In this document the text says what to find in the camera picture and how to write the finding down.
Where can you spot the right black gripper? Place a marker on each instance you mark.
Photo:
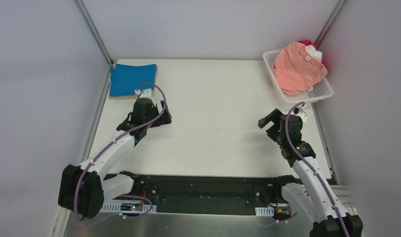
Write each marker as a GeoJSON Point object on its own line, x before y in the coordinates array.
{"type": "Point", "coordinates": [272, 122]}

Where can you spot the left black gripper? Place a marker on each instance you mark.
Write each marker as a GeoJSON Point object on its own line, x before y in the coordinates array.
{"type": "Point", "coordinates": [162, 118]}

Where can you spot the blue t shirt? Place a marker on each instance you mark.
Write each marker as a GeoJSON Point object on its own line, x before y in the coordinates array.
{"type": "Point", "coordinates": [131, 78]}

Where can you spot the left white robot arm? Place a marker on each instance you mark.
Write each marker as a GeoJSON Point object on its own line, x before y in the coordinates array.
{"type": "Point", "coordinates": [83, 188]}

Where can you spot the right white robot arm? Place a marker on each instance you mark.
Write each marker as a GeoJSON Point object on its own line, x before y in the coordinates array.
{"type": "Point", "coordinates": [312, 197]}

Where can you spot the folded beige t shirt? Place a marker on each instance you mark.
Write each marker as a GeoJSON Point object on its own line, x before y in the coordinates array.
{"type": "Point", "coordinates": [121, 97]}

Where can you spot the white plastic basket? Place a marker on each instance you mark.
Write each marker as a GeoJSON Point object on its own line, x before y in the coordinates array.
{"type": "Point", "coordinates": [320, 91]}

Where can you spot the salmon pink t shirt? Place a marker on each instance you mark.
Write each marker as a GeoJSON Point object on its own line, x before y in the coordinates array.
{"type": "Point", "coordinates": [296, 71]}

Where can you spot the right controller board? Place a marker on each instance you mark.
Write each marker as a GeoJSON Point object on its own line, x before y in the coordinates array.
{"type": "Point", "coordinates": [271, 212]}

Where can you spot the controller board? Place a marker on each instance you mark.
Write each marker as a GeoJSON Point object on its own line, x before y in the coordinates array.
{"type": "Point", "coordinates": [271, 212]}
{"type": "Point", "coordinates": [128, 207]}

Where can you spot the white garment in basket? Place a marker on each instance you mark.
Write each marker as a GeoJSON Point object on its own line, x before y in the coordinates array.
{"type": "Point", "coordinates": [314, 53]}

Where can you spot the magenta garment in basket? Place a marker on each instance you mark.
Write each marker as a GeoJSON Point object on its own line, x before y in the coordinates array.
{"type": "Point", "coordinates": [309, 42]}

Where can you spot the left controller board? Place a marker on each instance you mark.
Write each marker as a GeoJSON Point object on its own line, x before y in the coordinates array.
{"type": "Point", "coordinates": [128, 207]}

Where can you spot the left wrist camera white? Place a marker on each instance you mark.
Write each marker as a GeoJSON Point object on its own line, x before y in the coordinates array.
{"type": "Point", "coordinates": [146, 93]}

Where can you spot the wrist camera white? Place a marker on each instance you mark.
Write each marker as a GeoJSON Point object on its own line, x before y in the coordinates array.
{"type": "Point", "coordinates": [300, 112]}
{"type": "Point", "coordinates": [146, 93]}

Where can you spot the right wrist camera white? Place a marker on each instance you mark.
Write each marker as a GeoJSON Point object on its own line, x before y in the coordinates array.
{"type": "Point", "coordinates": [300, 112]}

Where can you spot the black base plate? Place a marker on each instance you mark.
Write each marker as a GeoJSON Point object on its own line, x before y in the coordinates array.
{"type": "Point", "coordinates": [239, 196]}

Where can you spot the aluminium frame rail left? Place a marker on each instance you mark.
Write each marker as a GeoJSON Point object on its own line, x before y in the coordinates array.
{"type": "Point", "coordinates": [80, 4]}

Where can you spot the aluminium frame rail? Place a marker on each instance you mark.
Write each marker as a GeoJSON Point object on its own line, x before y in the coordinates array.
{"type": "Point", "coordinates": [80, 4]}
{"type": "Point", "coordinates": [330, 21]}

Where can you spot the aluminium frame rail right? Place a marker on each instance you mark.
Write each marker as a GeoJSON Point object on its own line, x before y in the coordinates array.
{"type": "Point", "coordinates": [330, 21]}

